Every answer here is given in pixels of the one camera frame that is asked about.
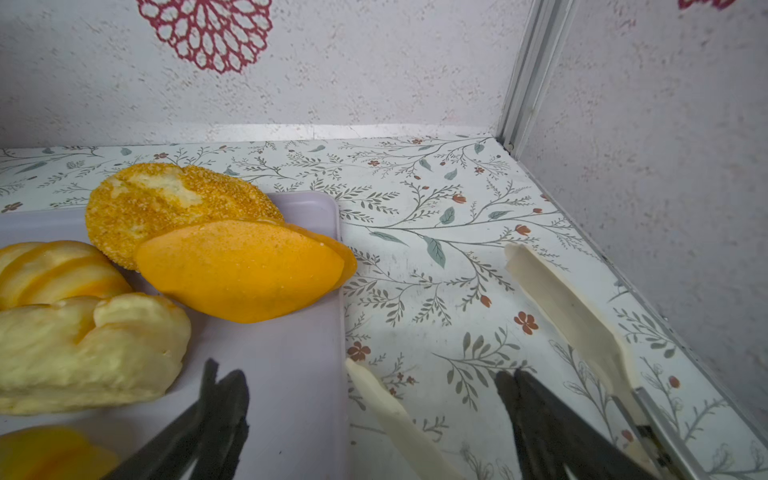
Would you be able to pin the round crusty yellow bread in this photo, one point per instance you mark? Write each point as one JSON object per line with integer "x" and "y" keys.
{"x": 145, "y": 200}

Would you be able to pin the striped croissant bread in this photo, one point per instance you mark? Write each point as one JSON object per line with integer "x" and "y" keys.
{"x": 47, "y": 272}

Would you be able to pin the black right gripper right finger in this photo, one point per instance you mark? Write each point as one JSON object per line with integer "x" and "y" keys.
{"x": 554, "y": 442}

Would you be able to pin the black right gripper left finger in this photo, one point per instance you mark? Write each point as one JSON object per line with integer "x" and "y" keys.
{"x": 204, "y": 442}

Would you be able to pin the orange oval bread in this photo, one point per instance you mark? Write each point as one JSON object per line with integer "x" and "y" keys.
{"x": 245, "y": 271}

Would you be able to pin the cream bread tongs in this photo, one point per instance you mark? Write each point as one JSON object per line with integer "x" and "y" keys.
{"x": 656, "y": 446}

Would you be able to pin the orange shell bread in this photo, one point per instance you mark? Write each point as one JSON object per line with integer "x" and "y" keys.
{"x": 53, "y": 452}

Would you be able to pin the lilac plastic tray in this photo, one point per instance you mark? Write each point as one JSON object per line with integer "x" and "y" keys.
{"x": 293, "y": 364}

